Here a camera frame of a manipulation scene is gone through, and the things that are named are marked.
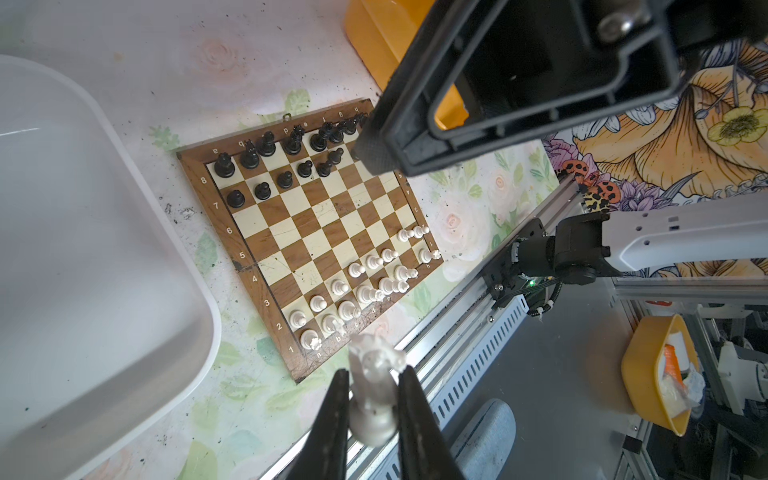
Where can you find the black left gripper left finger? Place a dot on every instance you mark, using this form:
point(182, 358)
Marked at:
point(324, 454)

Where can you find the white plastic tray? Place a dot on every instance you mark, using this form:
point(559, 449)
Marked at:
point(106, 324)

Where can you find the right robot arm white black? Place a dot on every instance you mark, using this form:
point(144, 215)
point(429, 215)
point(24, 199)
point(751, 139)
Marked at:
point(604, 245)

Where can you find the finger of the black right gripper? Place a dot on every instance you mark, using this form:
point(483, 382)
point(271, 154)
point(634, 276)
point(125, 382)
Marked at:
point(482, 75)

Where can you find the yellow bin outside cell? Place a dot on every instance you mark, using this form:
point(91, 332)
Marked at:
point(642, 369)

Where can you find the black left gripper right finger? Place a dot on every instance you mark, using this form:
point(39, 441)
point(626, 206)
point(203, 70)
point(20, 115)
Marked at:
point(423, 453)

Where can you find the wooden chess board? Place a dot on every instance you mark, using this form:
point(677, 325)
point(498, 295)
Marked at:
point(322, 245)

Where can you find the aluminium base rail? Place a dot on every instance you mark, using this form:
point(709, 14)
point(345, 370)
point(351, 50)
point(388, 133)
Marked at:
point(450, 351)

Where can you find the yellow plastic tray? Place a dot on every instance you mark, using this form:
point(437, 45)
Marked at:
point(381, 31)

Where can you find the white chess knight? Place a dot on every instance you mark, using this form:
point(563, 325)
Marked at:
point(374, 390)

